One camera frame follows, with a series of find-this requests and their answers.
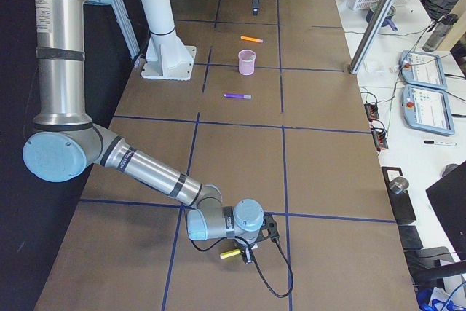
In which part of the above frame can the black monitor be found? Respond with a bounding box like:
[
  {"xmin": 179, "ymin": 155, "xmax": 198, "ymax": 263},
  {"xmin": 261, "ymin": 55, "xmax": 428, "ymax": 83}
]
[{"xmin": 426, "ymin": 162, "xmax": 466, "ymax": 260}]

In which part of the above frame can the teach pendant tablet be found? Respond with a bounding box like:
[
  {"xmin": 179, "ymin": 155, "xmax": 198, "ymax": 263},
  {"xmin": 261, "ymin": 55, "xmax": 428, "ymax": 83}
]
[
  {"xmin": 399, "ymin": 50, "xmax": 447, "ymax": 90},
  {"xmin": 401, "ymin": 84, "xmax": 455, "ymax": 136}
]

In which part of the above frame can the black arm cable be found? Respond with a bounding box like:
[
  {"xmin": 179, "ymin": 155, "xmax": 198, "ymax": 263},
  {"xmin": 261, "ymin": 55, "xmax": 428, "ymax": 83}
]
[{"xmin": 189, "ymin": 230, "xmax": 294, "ymax": 299}]

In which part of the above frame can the upper teach pendant tablet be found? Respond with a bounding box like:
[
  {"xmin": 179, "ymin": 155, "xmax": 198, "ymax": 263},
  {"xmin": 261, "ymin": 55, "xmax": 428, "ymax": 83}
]
[{"xmin": 399, "ymin": 50, "xmax": 447, "ymax": 90}]

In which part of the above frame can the orange highlighter pen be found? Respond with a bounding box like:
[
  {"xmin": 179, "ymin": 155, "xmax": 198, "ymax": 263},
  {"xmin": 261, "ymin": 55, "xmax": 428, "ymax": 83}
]
[{"xmin": 240, "ymin": 36, "xmax": 264, "ymax": 43}]

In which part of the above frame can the orange terminal block lower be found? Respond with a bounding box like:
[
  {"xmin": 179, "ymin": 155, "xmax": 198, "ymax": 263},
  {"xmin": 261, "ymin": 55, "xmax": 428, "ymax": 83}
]
[{"xmin": 371, "ymin": 127, "xmax": 388, "ymax": 151}]

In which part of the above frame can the orange terminal block upper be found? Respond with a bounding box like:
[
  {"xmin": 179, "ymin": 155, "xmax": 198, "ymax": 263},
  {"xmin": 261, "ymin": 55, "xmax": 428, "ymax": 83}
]
[{"xmin": 364, "ymin": 102, "xmax": 379, "ymax": 121}]

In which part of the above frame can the black marker pen on desk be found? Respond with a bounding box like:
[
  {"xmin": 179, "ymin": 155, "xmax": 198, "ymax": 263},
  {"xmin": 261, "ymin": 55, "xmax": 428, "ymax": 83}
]
[{"xmin": 423, "ymin": 140, "xmax": 457, "ymax": 146}]

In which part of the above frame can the dark water bottle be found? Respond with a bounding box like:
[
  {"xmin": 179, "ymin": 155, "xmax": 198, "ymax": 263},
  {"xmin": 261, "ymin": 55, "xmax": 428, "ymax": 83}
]
[{"xmin": 422, "ymin": 13, "xmax": 458, "ymax": 52}]

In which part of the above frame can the orange terminal block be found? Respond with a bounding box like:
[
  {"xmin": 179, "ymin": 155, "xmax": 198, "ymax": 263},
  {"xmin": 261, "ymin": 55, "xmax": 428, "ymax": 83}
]
[
  {"xmin": 371, "ymin": 127, "xmax": 388, "ymax": 151},
  {"xmin": 364, "ymin": 102, "xmax": 379, "ymax": 121}
]

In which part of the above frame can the black box on desk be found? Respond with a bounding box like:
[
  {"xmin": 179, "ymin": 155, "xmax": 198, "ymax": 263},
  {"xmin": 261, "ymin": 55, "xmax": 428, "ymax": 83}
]
[{"xmin": 382, "ymin": 167, "xmax": 416, "ymax": 225}]

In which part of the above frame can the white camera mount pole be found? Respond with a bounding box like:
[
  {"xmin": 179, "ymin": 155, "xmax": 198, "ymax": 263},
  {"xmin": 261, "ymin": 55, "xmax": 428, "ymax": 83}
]
[{"xmin": 141, "ymin": 0, "xmax": 197, "ymax": 81}]

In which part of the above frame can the yellow highlighter pen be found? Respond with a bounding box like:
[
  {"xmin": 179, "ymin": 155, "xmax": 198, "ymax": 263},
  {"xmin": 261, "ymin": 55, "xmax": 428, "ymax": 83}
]
[{"xmin": 219, "ymin": 249, "xmax": 242, "ymax": 259}]

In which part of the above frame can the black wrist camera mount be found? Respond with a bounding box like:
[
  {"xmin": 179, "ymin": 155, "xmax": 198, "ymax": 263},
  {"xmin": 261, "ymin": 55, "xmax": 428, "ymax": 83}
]
[{"xmin": 261, "ymin": 213, "xmax": 280, "ymax": 244}]

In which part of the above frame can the aluminium frame post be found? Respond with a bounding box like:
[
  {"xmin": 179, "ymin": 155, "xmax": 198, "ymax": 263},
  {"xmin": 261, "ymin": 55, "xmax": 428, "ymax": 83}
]
[{"xmin": 348, "ymin": 0, "xmax": 394, "ymax": 74}]

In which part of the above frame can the small metal cup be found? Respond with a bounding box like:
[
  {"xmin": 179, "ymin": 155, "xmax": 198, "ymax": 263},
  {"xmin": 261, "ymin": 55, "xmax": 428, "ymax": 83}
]
[{"xmin": 388, "ymin": 176, "xmax": 409, "ymax": 194}]

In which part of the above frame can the purple marker pen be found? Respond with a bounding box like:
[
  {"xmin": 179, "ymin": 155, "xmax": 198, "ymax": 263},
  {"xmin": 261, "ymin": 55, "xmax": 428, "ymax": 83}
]
[{"xmin": 224, "ymin": 93, "xmax": 252, "ymax": 100}]

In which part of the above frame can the lower teach pendant tablet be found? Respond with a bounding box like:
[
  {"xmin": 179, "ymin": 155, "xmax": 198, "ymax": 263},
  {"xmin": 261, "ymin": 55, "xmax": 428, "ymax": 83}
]
[{"xmin": 401, "ymin": 84, "xmax": 455, "ymax": 136}]

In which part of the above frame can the pink plastic pen holder cup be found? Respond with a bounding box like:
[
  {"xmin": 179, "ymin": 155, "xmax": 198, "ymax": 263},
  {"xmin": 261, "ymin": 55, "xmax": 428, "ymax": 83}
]
[{"xmin": 238, "ymin": 50, "xmax": 256, "ymax": 76}]

